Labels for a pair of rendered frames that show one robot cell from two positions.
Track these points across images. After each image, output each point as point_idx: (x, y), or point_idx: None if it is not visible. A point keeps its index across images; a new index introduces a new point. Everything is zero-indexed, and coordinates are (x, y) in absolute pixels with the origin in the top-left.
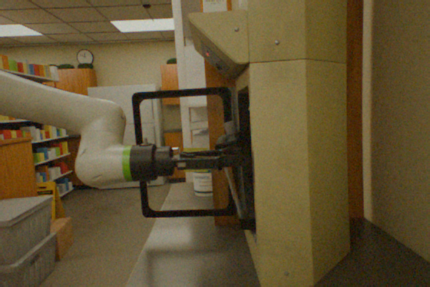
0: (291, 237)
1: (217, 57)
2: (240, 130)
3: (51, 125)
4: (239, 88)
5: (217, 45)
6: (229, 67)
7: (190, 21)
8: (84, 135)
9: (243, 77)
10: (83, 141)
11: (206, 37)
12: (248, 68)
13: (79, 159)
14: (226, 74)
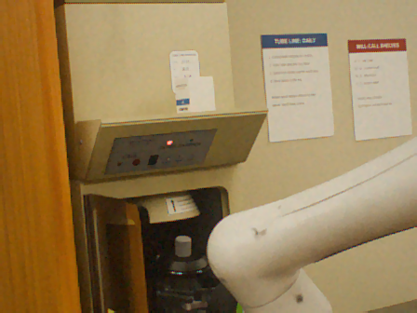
0: None
1: (206, 150)
2: (165, 251)
3: (336, 252)
4: (145, 193)
5: (253, 142)
6: (195, 164)
7: (262, 114)
8: (302, 268)
9: (191, 177)
10: (308, 278)
11: (254, 131)
12: (230, 167)
13: (329, 303)
14: (130, 172)
